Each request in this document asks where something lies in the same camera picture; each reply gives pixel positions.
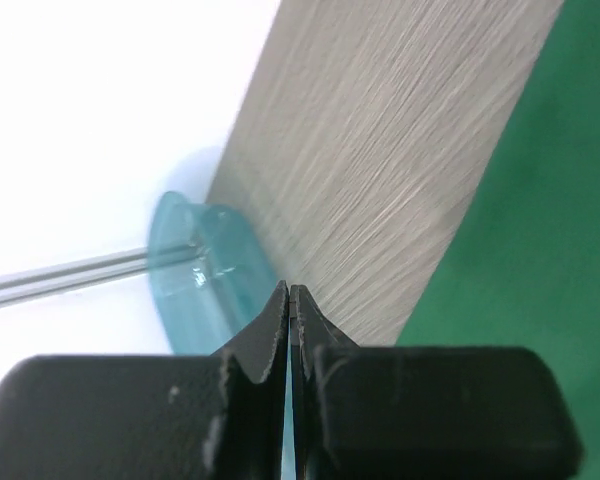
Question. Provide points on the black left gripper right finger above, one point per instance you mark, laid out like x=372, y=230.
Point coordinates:
x=434, y=412

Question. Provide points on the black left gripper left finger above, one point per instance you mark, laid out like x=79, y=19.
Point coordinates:
x=217, y=416

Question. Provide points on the green t shirt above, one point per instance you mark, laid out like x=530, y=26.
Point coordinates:
x=524, y=265

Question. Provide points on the teal translucent plastic bin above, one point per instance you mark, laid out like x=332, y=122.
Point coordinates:
x=208, y=274

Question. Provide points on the left aluminium corner post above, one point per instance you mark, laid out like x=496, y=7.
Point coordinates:
x=33, y=284

